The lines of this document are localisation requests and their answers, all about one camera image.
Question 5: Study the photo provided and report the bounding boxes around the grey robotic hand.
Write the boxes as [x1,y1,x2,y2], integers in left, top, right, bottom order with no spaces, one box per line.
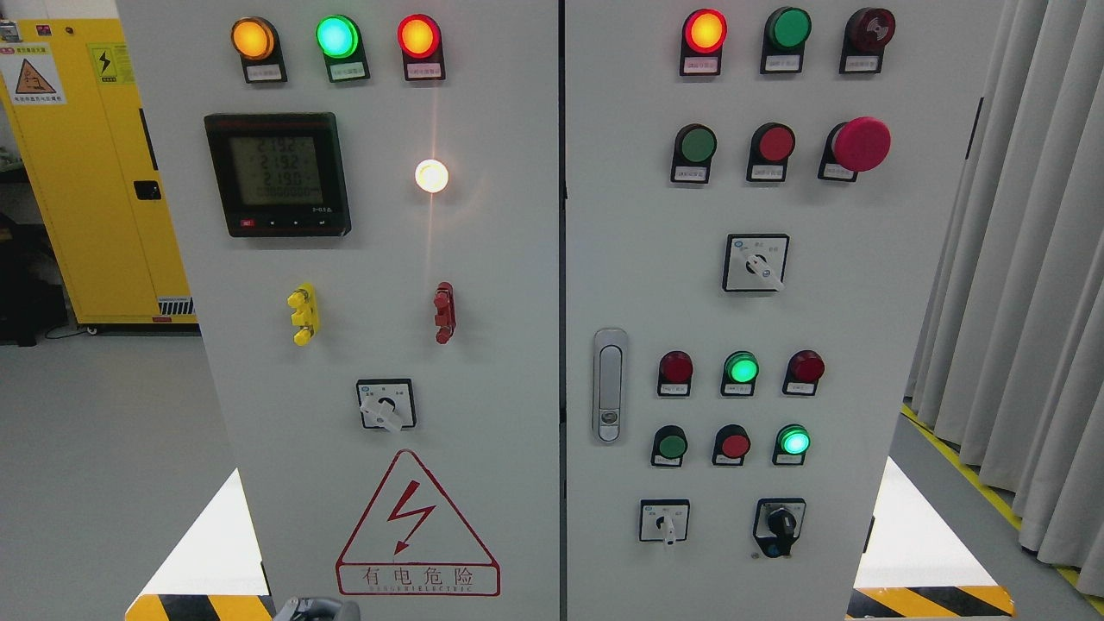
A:
[273,597,361,621]

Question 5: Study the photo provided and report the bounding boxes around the white rotary light switch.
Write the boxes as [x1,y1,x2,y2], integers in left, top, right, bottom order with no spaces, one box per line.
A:
[355,379,417,432]

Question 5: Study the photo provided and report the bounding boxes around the amber indicator light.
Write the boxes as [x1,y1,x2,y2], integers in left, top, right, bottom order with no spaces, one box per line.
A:
[231,15,287,84]

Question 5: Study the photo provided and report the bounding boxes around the red electric danger sticker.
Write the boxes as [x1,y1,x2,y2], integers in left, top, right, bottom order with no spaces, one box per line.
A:
[336,449,501,597]

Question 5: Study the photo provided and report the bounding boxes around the yellow terminal connector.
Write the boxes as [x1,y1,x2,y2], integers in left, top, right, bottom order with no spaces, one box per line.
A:
[286,282,320,347]

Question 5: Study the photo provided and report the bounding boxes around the red terminal connector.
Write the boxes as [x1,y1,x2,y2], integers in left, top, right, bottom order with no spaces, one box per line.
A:
[431,280,457,343]

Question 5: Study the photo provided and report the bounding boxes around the grey electrical control cabinet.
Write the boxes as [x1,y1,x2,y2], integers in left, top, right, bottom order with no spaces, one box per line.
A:
[117,1,1006,620]

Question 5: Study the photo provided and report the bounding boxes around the white rotary selector lower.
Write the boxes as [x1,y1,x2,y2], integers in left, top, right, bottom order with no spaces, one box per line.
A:
[637,499,691,546]

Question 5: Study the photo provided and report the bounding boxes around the white rotary selector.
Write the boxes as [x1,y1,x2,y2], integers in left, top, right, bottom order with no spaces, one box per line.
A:
[637,499,691,546]
[721,233,790,294]

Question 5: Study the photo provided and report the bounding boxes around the green push button lower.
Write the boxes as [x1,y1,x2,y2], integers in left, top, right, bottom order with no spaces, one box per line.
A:
[650,424,687,467]

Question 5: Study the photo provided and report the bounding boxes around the black digital power meter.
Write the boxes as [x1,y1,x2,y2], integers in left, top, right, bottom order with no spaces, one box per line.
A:
[204,110,351,236]

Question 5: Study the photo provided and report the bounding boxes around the dark red indicator left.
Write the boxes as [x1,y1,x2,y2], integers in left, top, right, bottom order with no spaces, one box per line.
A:
[657,350,694,398]

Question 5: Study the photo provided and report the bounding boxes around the dark red indicator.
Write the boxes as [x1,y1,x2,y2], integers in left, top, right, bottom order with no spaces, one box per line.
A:
[657,350,694,398]
[783,349,825,397]

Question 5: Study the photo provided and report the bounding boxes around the small clear lamp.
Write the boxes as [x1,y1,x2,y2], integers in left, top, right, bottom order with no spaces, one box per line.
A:
[414,159,450,194]

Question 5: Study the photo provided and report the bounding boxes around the red push button lower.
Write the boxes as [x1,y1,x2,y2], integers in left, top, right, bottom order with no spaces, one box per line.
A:
[712,424,750,467]

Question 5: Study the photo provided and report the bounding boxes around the red push button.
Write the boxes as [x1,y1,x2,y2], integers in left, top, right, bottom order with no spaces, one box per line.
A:
[746,122,796,182]
[712,424,750,467]

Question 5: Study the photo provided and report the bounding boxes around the lit green indicator middle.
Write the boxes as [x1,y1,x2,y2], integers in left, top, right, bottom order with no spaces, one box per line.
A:
[720,350,760,398]

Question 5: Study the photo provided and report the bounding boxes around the lit green push button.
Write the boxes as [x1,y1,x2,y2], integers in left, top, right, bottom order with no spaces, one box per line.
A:
[772,423,811,467]

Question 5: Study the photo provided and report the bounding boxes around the dark red indicator right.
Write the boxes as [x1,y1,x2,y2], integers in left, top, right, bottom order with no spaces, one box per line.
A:
[783,349,825,397]

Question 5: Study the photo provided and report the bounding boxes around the white rotary selector upper right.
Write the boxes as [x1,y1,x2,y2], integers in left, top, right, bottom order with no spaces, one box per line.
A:
[721,233,790,294]

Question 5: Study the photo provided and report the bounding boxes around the yellow safety cabinet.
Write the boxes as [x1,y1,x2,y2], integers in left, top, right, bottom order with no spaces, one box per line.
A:
[3,19,197,326]

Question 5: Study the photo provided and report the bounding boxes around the green indicator light top left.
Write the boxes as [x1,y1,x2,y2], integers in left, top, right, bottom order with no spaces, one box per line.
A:
[315,13,371,83]

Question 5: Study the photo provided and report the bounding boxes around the green indicator light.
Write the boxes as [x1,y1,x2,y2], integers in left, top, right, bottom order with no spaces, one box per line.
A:
[315,13,371,83]
[760,6,813,75]

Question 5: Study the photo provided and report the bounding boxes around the red indicator light top left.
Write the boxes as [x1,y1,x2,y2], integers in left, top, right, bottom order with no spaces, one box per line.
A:
[397,13,446,81]

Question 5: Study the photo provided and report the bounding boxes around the red indicator light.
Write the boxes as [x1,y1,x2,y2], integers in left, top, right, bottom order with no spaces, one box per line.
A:
[679,8,728,76]
[397,13,446,81]

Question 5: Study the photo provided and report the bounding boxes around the green push button upper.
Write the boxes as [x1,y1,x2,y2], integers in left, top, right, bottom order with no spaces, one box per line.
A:
[669,123,718,185]

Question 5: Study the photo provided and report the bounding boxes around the red push button upper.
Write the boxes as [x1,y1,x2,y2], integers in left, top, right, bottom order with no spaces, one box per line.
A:
[746,122,796,182]

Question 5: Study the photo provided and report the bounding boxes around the red indicator light top right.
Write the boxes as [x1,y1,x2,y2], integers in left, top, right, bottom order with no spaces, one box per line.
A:
[679,8,728,76]

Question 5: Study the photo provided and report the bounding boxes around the red emergency stop button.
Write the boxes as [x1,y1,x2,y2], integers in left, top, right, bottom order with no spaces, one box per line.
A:
[817,116,892,182]

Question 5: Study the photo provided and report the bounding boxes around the grey curtain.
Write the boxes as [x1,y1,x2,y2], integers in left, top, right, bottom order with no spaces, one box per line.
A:
[906,1,1103,597]

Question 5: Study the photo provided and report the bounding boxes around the green indicator light top right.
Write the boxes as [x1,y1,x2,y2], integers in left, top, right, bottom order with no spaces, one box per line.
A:
[760,6,813,75]

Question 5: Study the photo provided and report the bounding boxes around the dark red buzzer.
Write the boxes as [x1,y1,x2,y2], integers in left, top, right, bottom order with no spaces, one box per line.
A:
[838,7,896,75]

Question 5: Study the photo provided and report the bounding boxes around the silver door handle lock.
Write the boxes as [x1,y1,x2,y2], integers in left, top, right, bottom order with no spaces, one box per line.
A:
[592,329,630,443]

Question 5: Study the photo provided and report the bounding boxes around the black knob selector switch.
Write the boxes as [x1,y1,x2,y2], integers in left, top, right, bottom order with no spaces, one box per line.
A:
[752,498,806,559]

